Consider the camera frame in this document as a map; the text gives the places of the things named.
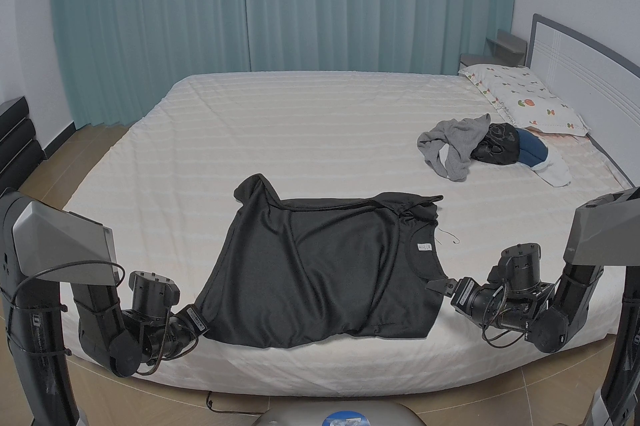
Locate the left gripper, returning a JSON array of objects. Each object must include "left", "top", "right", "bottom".
[{"left": 167, "top": 305, "right": 209, "bottom": 358}]

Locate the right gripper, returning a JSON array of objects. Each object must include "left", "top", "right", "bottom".
[{"left": 450, "top": 278, "right": 501, "bottom": 326}]

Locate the black T-shirt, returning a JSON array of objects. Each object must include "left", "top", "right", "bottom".
[{"left": 195, "top": 173, "right": 446, "bottom": 349}]

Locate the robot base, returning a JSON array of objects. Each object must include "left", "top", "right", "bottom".
[{"left": 250, "top": 401, "right": 426, "bottom": 426}]

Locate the bed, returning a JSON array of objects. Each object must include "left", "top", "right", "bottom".
[{"left": 62, "top": 13, "right": 640, "bottom": 398}]

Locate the white garment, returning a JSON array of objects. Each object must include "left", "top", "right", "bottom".
[{"left": 531, "top": 149, "right": 571, "bottom": 188}]

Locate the shiny black garment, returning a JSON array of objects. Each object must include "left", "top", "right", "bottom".
[{"left": 470, "top": 123, "right": 522, "bottom": 165}]

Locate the dark blue garment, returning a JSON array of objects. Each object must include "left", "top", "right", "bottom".
[{"left": 515, "top": 128, "right": 551, "bottom": 171}]

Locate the grey garment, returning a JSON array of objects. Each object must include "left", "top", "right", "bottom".
[{"left": 417, "top": 113, "right": 493, "bottom": 183}]

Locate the white printed pillow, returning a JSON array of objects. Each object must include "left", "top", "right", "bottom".
[{"left": 458, "top": 63, "right": 590, "bottom": 138}]

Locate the grey bedside table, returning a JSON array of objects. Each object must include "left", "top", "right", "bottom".
[{"left": 459, "top": 28, "right": 529, "bottom": 68}]

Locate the thin black cable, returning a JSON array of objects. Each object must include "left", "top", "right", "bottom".
[{"left": 204, "top": 391, "right": 264, "bottom": 417}]

